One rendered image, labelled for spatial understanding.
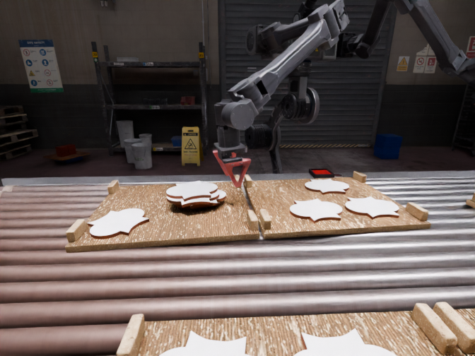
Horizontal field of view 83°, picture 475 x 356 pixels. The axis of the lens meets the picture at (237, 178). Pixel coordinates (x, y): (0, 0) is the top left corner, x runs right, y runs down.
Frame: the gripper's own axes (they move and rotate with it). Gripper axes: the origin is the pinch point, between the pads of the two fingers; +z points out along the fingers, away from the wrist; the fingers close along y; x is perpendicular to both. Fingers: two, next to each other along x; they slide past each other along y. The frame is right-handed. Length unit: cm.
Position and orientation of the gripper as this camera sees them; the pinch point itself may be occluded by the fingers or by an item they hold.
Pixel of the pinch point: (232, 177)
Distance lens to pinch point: 73.4
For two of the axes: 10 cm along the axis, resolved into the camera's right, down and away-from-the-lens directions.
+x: 9.6, -1.7, 2.4
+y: 2.8, 3.1, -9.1
